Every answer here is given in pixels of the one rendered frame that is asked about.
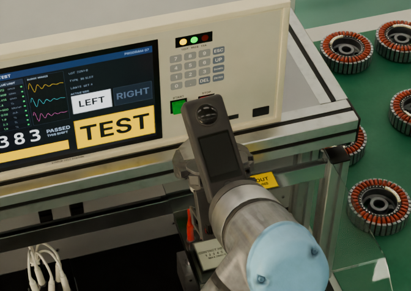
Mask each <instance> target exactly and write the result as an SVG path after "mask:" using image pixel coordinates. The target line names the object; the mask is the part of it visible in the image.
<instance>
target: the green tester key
mask: <svg viewBox="0 0 411 291"><path fill-rule="evenodd" d="M185 102H186V101H185V100H180V101H175V102H172V113H173V114H174V115H176V114H181V111H180V110H181V107H182V105H183V104H184V103H185Z"/></svg>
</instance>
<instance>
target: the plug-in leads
mask: <svg viewBox="0 0 411 291"><path fill-rule="evenodd" d="M42 244H43V245H45V246H47V247H49V248H50V249H51V250H52V251H53V252H54V253H55V255H56V256H55V255H54V254H53V253H52V252H51V251H49V250H45V249H44V250H41V251H39V252H38V248H39V245H37V246H36V249H35V251H34V248H33V247H32V246H29V247H28V248H29V251H28V276H29V285H30V286H31V290H32V291H40V290H39V288H38V286H37V285H39V286H40V288H42V287H46V284H47V281H46V280H45V279H44V277H43V274H45V271H44V268H43V263H44V264H45V266H46V268H47V270H48V272H49V274H50V280H49V281H48V291H55V283H56V284H57V285H59V284H62V288H63V291H72V289H71V288H70V286H69V283H68V280H67V277H66V275H65V274H64V272H63V270H62V264H61V260H60V258H59V255H58V253H57V252H56V251H55V250H54V249H53V248H52V247H51V246H50V245H49V244H47V243H42ZM42 252H47V253H49V254H51V255H52V257H53V258H54V260H55V261H56V264H55V267H56V278H55V280H54V279H53V275H52V273H51V270H50V268H49V266H48V264H47V262H46V261H45V259H44V258H43V256H42V255H41V253H42ZM30 254H31V256H30ZM56 257H57V258H56ZM40 258H41V259H40ZM42 261H43V262H42ZM34 276H36V277H37V280H38V283H37V284H36V281H35V280H33V278H32V277H34Z"/></svg>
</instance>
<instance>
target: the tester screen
mask: <svg viewBox="0 0 411 291"><path fill-rule="evenodd" d="M147 81H152V98H151V99H148V100H142V101H136V102H133V103H127V104H123V105H117V106H112V107H108V108H102V109H96V110H93V111H87V112H81V113H78V114H73V108H72V99H71V97H72V96H76V95H82V94H88V93H91V92H97V91H101V90H107V89H113V88H117V87H122V86H128V85H132V84H138V83H143V82H147ZM152 105H153V106H154V118H155V133H151V134H146V135H142V136H137V137H134V138H128V139H123V140H119V141H114V142H108V143H104V144H99V145H93V146H90V147H85V148H81V149H78V148H77V143H76V134H75V126H74V121H77V120H83V119H88V118H92V117H98V116H104V115H107V114H113V113H116V112H122V111H128V110H131V109H137V108H143V107H146V106H152ZM41 127H42V131H43V138H44V141H40V142H35V143H32V144H26V145H21V146H17V147H11V148H8V149H2V150H0V154H2V153H7V152H13V151H16V150H21V149H27V148H31V147H36V146H42V145H45V144H51V143H54V142H60V141H66V140H68V144H69V149H65V150H60V151H56V152H51V153H45V154H41V155H36V156H33V157H27V158H22V159H18V160H12V161H7V162H3V163H0V168H5V167H9V166H14V165H18V164H23V163H28V162H32V161H37V160H42V159H46V158H52V157H57V156H61V155H66V154H70V153H75V152H80V151H84V150H89V149H95V148H99V147H104V146H110V145H113V144H118V143H122V142H127V141H133V140H136V139H142V138H147V137H151V136H156V135H157V125H156V113H155V91H154V68H153V57H152V46H147V47H142V48H137V49H133V50H126V51H120V52H116V53H111V54H104V55H101V56H94V57H89V58H84V59H78V60H74V61H68V62H62V63H58V64H52V65H46V66H42V67H36V68H30V69H26V70H20V71H16V72H10V73H4V74H0V136H2V135H5V134H11V133H16V132H20V131H26V130H31V129H35V128H41Z"/></svg>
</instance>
